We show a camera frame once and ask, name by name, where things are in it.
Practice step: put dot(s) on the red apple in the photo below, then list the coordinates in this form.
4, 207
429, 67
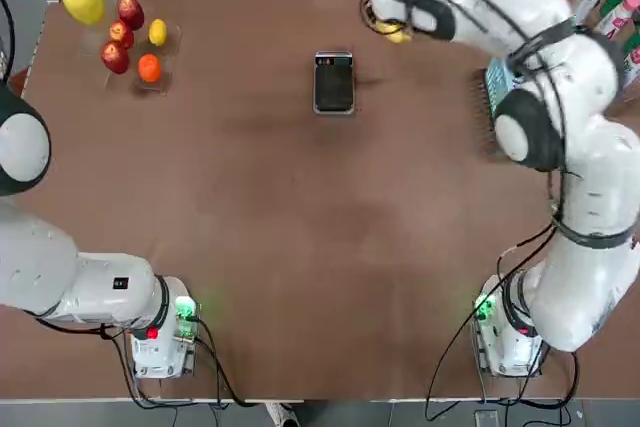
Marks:
114, 57
121, 33
131, 12

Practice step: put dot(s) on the orange mandarin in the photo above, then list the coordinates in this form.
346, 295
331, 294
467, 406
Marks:
149, 68

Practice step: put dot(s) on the red-brown object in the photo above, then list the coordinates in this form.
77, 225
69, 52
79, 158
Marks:
19, 82

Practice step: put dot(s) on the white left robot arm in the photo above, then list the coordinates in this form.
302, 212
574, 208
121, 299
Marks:
40, 267

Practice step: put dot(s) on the yellow lemon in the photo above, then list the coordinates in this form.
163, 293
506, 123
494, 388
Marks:
157, 31

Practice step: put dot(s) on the yellow banana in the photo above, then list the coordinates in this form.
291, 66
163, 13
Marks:
397, 36

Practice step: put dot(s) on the white bottle pink label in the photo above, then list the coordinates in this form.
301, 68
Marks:
634, 62
625, 17

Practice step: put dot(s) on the grey floor plate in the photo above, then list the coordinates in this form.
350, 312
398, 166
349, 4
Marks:
487, 418

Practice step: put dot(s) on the clear acrylic tray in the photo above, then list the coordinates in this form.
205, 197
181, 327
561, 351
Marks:
92, 44
136, 44
171, 57

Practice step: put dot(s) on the light blue plastic basket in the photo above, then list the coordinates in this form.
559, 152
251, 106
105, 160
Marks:
497, 79

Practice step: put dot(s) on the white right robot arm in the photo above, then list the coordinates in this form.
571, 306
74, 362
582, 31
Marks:
590, 197

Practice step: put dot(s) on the small digital kitchen scale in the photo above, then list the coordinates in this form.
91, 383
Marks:
335, 82

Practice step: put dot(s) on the white shoe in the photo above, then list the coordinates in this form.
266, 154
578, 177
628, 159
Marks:
280, 414

